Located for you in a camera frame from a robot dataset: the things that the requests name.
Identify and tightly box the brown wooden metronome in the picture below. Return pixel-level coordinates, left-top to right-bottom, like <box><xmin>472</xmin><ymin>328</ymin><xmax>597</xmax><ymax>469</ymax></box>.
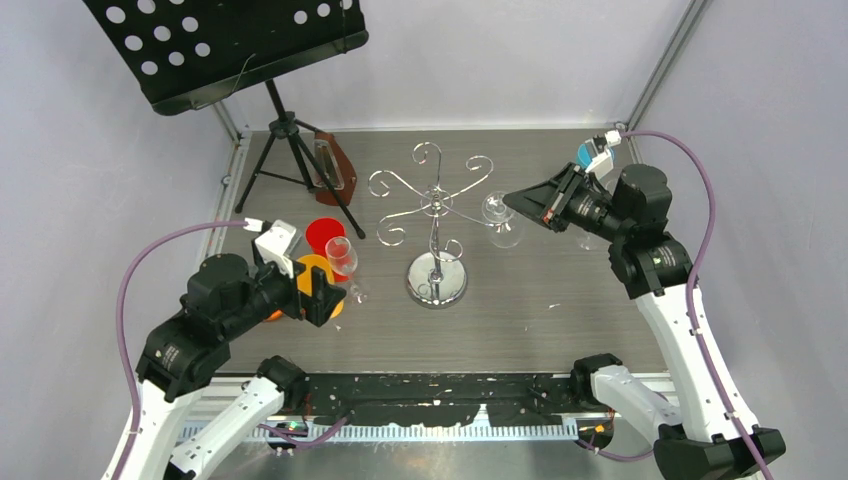
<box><xmin>313</xmin><ymin>132</ymin><xmax>357</xmax><ymax>206</ymax></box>

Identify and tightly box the clear ribbed wine glass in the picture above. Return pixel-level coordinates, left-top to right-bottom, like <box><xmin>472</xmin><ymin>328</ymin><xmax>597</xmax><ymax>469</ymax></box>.
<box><xmin>481</xmin><ymin>191</ymin><xmax>525</xmax><ymax>249</ymax></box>

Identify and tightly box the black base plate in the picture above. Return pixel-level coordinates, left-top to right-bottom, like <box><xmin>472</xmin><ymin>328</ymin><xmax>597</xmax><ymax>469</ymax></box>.
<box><xmin>277</xmin><ymin>373</ymin><xmax>611</xmax><ymax>427</ymax></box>

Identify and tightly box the orange curved toy tube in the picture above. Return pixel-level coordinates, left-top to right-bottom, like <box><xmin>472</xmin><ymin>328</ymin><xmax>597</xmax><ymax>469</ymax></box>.
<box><xmin>265</xmin><ymin>310</ymin><xmax>283</xmax><ymax>322</ymax></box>

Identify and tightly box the black music stand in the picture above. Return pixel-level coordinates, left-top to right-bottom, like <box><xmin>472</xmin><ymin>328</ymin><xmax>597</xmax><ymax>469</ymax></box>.
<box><xmin>85</xmin><ymin>0</ymin><xmax>369</xmax><ymax>238</ymax></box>

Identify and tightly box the red wine glass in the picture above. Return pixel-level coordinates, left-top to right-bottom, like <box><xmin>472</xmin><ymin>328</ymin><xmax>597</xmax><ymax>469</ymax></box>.
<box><xmin>305</xmin><ymin>217</ymin><xmax>347</xmax><ymax>283</ymax></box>

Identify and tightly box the yellow wine glass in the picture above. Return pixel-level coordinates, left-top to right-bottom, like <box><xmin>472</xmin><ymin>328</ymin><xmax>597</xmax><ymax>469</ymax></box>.
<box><xmin>297</xmin><ymin>254</ymin><xmax>336</xmax><ymax>296</ymax></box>

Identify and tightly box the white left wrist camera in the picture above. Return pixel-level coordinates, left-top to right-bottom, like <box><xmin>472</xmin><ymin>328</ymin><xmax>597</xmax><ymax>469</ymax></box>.
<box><xmin>244</xmin><ymin>218</ymin><xmax>303</xmax><ymax>278</ymax></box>

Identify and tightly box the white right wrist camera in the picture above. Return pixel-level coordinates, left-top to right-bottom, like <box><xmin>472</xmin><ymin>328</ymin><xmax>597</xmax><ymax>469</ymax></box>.
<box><xmin>585</xmin><ymin>129</ymin><xmax>622</xmax><ymax>179</ymax></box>

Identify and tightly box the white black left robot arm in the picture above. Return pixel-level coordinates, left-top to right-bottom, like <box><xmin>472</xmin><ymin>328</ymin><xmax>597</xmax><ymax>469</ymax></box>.
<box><xmin>104</xmin><ymin>254</ymin><xmax>346</xmax><ymax>479</ymax></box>

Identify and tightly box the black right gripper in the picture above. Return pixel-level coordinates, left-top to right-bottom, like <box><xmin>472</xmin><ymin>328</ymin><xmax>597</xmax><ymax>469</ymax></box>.
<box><xmin>503</xmin><ymin>162</ymin><xmax>631</xmax><ymax>243</ymax></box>

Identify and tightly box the blue wine glass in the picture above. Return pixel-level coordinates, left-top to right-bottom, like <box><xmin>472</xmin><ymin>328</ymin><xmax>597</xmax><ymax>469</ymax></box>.
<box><xmin>575</xmin><ymin>140</ymin><xmax>597</xmax><ymax>170</ymax></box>

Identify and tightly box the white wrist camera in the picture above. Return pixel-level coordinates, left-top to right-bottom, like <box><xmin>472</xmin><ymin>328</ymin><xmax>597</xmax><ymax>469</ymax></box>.
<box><xmin>585</xmin><ymin>129</ymin><xmax>622</xmax><ymax>179</ymax></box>
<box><xmin>244</xmin><ymin>218</ymin><xmax>303</xmax><ymax>278</ymax></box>

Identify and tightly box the chrome wine glass rack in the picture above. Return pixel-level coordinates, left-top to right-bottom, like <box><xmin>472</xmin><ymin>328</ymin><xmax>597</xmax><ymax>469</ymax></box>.
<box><xmin>368</xmin><ymin>141</ymin><xmax>496</xmax><ymax>309</ymax></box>

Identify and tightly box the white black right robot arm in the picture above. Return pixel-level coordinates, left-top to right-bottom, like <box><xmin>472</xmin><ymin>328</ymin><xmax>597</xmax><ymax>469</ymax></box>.
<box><xmin>504</xmin><ymin>164</ymin><xmax>786</xmax><ymax>479</ymax></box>

